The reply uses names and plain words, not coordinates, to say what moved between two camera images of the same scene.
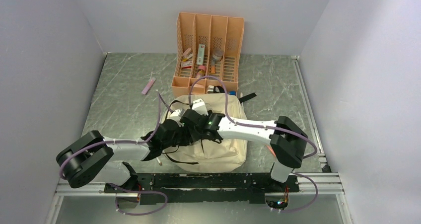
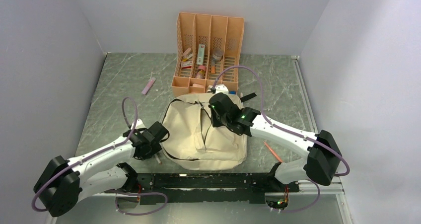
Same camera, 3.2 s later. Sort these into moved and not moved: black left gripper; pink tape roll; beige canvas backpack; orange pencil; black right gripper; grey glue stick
Moved: black left gripper; black right gripper
Not moved: pink tape roll; orange pencil; grey glue stick; beige canvas backpack
